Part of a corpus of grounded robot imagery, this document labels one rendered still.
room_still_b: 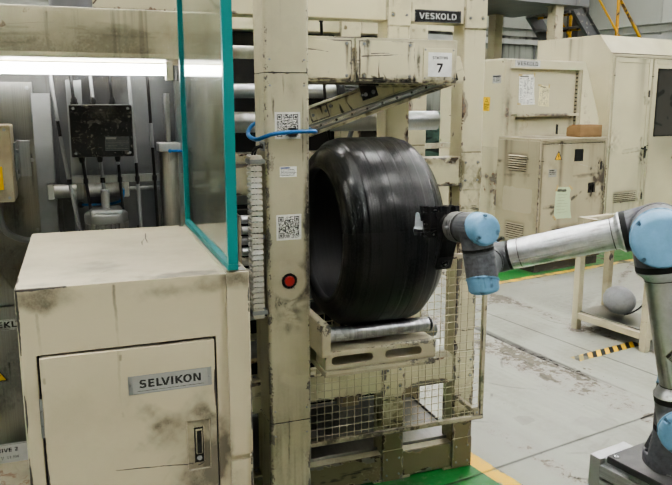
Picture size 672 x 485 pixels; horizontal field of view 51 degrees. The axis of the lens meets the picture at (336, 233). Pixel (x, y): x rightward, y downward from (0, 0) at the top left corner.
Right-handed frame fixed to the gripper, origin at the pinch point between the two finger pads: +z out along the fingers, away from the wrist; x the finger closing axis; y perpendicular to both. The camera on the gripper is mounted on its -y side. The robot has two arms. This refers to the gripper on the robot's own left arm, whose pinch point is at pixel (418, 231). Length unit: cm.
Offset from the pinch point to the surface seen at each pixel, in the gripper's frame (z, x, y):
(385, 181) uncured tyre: 5.7, 6.7, 14.0
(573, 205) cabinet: 382, -355, -16
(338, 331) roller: 18.2, 18.0, -29.1
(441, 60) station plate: 41, -32, 54
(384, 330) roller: 17.9, 3.5, -30.4
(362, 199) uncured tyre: 4.6, 14.3, 9.4
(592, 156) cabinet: 380, -377, 30
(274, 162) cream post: 19.3, 34.5, 20.7
